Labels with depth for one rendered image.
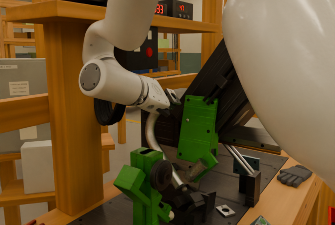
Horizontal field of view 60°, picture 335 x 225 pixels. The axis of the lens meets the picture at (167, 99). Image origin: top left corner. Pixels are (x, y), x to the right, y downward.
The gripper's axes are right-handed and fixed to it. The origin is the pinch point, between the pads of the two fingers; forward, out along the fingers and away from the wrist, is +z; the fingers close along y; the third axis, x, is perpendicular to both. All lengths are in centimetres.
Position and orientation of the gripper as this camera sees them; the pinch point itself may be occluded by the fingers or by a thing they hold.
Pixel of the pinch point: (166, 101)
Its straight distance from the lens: 88.7
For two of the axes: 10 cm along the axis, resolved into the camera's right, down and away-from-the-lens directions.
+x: -7.2, 6.0, 3.3
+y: -4.5, -7.8, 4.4
